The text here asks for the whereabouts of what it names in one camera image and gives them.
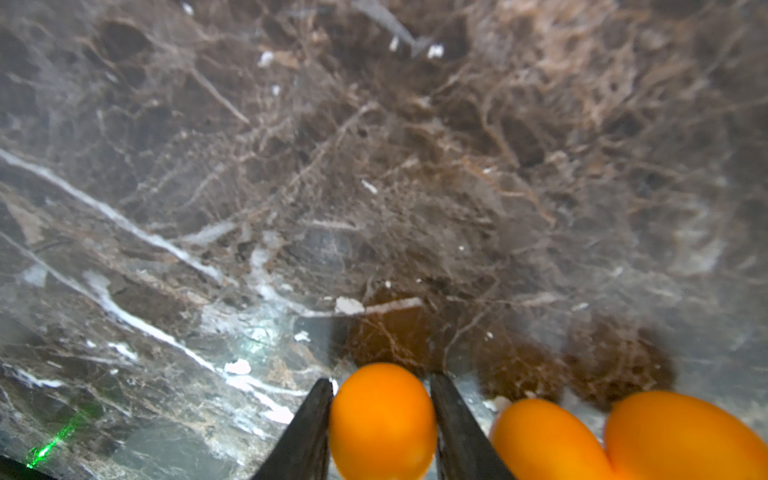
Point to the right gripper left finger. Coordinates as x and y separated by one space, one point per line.
302 452

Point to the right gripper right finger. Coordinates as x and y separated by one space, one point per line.
463 450

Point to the orange tangerine top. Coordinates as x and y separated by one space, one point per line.
665 435

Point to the orange tangerine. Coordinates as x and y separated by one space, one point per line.
665 435
382 425
537 439

